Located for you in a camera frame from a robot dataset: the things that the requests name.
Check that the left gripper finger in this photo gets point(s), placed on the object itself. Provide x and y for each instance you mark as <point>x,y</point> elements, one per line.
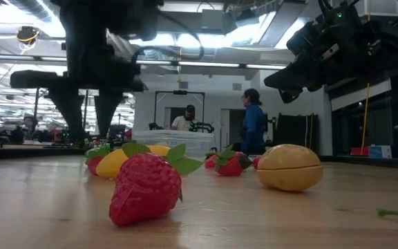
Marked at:
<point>73,110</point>
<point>104,110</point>

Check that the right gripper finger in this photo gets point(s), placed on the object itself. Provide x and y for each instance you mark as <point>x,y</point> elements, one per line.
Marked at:
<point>292,77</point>

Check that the yellow toy banana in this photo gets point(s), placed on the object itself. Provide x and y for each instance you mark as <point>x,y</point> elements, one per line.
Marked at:
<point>111,164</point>

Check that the red toy strawberry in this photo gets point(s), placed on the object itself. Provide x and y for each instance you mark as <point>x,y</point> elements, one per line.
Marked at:
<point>231,167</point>
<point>143,190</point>
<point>93,166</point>

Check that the tan toy potato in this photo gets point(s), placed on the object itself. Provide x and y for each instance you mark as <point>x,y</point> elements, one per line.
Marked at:
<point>289,169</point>

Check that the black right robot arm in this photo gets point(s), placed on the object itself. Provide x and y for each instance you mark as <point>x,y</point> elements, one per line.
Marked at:
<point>396,38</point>

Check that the black distant robot arm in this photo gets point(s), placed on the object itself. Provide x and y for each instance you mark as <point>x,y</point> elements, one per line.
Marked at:
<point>155,127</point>
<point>200,127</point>

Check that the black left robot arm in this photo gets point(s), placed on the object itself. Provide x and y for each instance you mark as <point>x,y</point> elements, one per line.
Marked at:
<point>85,27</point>

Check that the clear plastic tupperware container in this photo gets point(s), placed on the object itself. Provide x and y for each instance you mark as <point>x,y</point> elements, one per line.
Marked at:
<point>185,138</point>

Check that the small distant black monitor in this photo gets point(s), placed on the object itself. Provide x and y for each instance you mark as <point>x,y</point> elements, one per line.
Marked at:
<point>117,131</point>

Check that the person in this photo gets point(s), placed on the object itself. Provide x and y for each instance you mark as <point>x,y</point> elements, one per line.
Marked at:
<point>254,128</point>
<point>181,122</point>
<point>29,122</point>

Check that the black standing panel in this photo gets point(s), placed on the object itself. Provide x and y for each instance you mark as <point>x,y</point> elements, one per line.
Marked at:
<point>295,133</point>

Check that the white ceiling light strip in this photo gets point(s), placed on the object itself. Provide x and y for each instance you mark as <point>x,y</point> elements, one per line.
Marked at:
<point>209,64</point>

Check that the red box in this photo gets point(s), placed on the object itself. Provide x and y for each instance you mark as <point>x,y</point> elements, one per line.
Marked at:
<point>359,151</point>

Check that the blue white box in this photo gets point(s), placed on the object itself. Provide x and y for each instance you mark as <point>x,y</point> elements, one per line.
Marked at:
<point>380,152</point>

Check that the grey ceiling unit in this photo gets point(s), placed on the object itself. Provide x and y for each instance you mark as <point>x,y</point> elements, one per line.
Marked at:
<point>212,19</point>

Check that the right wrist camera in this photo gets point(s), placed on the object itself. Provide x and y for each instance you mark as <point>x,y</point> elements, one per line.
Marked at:
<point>330,52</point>

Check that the grey wall box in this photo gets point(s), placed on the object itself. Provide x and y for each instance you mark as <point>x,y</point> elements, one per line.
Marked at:
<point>237,86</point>
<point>183,85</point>

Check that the black aluminium table frame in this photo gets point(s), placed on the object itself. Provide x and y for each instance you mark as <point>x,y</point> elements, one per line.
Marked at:
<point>29,153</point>

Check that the black distant rig frame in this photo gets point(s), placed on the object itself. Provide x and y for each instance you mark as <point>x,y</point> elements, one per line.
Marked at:
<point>171,91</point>

